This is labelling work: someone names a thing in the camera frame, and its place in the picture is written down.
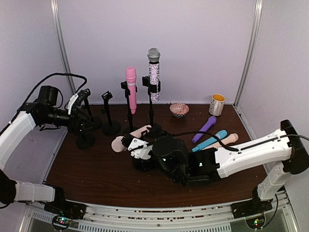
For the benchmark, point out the purple microphone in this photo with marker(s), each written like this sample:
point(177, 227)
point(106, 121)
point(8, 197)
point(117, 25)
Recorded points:
point(210, 122)

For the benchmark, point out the black blue-mic stand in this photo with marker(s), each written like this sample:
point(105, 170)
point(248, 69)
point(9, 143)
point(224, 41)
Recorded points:
point(110, 127)

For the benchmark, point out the aluminium corner post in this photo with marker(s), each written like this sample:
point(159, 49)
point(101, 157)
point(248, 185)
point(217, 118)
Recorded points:
point(59, 33)
point(257, 17)

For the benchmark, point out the black glitter-mic stand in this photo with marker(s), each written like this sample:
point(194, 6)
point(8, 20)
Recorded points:
point(151, 116)

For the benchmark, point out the pale pink small microphone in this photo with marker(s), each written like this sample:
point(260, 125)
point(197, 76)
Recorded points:
point(121, 143)

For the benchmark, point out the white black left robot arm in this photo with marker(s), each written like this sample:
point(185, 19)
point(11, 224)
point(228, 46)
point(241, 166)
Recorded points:
point(38, 113)

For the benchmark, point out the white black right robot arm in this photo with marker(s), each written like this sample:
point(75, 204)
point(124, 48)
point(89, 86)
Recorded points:
point(170, 154)

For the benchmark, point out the black small-mic stand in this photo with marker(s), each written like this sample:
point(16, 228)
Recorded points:
point(145, 165)

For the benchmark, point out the aluminium right corner post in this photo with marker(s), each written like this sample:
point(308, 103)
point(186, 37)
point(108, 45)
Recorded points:
point(257, 17)

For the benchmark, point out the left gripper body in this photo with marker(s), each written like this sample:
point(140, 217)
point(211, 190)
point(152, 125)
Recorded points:
point(73, 127)

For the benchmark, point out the blue-head microphone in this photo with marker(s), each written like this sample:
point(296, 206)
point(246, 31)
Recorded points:
point(221, 134)

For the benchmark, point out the aluminium front rail base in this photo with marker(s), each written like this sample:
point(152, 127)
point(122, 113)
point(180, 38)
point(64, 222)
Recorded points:
point(206, 218)

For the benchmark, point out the black pink-mic stand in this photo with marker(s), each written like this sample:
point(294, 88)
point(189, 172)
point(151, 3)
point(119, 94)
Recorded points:
point(130, 128)

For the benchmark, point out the beige pink microphone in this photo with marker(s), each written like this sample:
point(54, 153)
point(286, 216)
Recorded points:
point(232, 138)

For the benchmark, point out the white floral mug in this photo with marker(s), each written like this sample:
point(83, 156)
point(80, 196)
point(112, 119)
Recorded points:
point(216, 104)

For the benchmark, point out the patterned ceramic bowl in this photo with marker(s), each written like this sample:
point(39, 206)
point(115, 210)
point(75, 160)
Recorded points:
point(179, 110)

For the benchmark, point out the aluminium left corner post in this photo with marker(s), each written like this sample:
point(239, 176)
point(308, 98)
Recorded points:
point(59, 33)

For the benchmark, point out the glitter silver-head microphone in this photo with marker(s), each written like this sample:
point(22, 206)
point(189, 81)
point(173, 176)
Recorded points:
point(154, 69)

